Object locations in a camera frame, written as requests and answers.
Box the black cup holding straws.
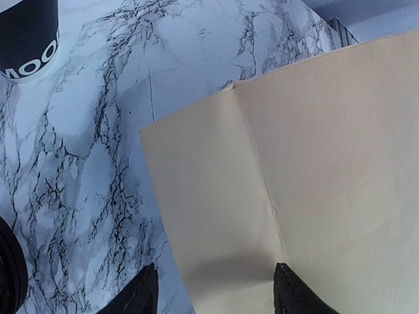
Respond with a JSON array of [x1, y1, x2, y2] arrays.
[[1, 0, 60, 83]]

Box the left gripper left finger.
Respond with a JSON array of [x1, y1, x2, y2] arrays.
[[104, 263, 159, 314]]

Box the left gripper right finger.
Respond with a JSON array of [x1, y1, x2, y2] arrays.
[[274, 263, 334, 314]]

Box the stack of black lids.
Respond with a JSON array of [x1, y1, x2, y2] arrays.
[[1, 218, 29, 314]]

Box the brown paper bag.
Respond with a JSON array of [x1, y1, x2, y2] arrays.
[[140, 31, 418, 313]]

